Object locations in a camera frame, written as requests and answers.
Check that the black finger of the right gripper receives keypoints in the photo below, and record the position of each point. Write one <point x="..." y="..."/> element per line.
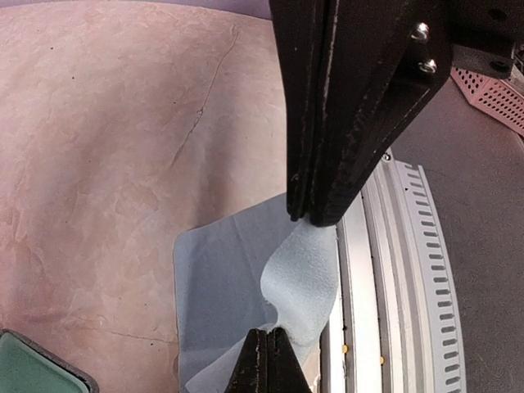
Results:
<point x="298" y="31"/>
<point x="384" y="61"/>

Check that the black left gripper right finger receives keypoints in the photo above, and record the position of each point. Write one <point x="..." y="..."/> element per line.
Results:
<point x="284" y="373"/>

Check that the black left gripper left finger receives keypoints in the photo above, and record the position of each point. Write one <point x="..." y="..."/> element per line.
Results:
<point x="250" y="373"/>

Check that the blue-grey hard glasses case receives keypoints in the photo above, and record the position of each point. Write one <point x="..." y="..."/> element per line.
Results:
<point x="28" y="367"/>

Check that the blue cloth pouch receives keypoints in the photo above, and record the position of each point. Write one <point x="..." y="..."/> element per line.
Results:
<point x="254" y="269"/>

